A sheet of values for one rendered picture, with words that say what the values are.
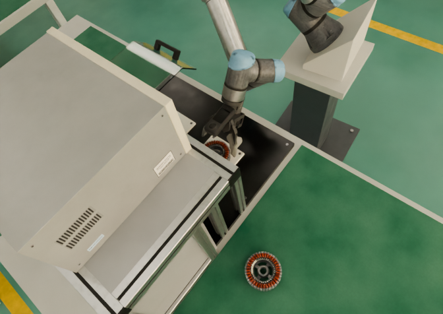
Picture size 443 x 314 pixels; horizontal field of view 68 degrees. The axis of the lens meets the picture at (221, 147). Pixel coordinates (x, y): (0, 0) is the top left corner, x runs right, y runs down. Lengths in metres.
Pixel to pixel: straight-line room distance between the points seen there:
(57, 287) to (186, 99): 0.83
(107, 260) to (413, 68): 2.34
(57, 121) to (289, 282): 0.79
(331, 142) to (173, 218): 1.52
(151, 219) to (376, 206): 0.74
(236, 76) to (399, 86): 1.68
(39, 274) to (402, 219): 1.21
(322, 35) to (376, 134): 1.01
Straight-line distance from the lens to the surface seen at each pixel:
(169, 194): 0.81
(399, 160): 2.21
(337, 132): 2.20
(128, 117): 0.70
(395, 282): 1.16
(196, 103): 1.38
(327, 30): 1.43
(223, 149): 1.19
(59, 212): 0.67
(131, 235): 0.81
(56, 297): 1.29
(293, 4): 1.40
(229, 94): 1.05
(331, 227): 1.15
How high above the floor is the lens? 1.84
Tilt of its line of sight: 59 degrees down
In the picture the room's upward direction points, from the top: 14 degrees counter-clockwise
